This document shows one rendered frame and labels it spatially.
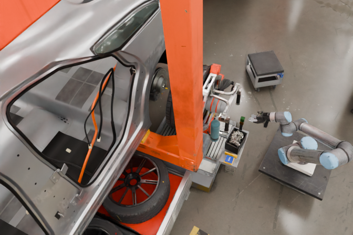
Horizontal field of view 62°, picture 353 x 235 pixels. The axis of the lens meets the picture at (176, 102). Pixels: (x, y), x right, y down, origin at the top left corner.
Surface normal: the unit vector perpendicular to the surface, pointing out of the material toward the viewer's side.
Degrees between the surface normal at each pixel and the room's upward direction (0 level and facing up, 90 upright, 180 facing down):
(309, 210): 0
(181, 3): 90
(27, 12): 90
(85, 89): 6
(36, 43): 22
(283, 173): 0
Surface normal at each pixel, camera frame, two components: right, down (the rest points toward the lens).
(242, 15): -0.07, -0.63
